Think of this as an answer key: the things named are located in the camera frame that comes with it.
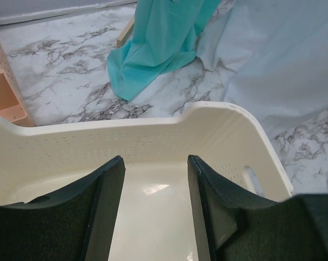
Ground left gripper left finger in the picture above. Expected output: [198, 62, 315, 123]
[0, 156, 125, 260]

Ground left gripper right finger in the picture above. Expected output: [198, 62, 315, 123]
[187, 155, 328, 260]

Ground white t shirt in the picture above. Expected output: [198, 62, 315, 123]
[197, 1, 328, 138]

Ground teal t shirt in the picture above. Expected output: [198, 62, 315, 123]
[107, 0, 220, 101]

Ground cream plastic basket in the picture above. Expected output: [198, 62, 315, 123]
[0, 102, 293, 260]

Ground orange file organizer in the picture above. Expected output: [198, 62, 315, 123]
[0, 44, 35, 127]

